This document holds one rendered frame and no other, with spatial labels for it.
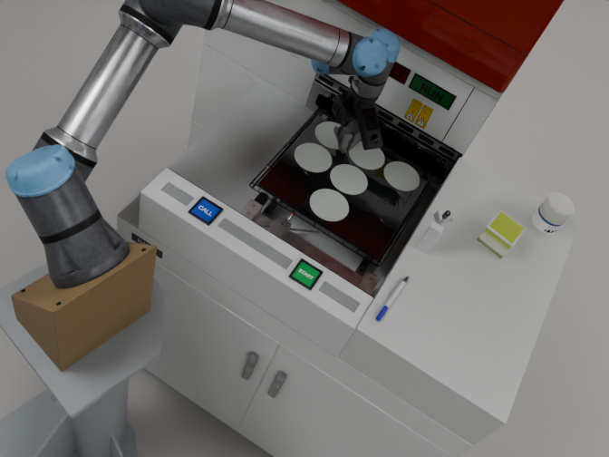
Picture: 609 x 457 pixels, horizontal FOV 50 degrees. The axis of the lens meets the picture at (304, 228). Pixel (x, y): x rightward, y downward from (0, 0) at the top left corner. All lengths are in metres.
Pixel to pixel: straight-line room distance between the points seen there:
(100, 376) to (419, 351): 0.65
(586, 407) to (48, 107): 2.48
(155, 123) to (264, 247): 1.59
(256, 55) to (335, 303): 0.83
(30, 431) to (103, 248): 1.09
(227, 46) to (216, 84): 0.16
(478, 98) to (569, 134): 2.14
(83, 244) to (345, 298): 0.55
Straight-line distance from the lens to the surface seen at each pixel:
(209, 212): 1.44
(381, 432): 1.66
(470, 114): 1.70
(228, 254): 1.41
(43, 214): 1.22
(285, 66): 1.87
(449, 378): 1.39
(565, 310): 3.00
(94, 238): 1.23
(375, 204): 1.65
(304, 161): 1.67
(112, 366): 1.41
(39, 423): 2.23
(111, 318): 1.35
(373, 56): 1.33
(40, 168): 1.21
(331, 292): 1.40
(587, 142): 3.81
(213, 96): 2.10
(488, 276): 1.57
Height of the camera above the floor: 2.11
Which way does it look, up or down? 52 degrees down
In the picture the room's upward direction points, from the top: 23 degrees clockwise
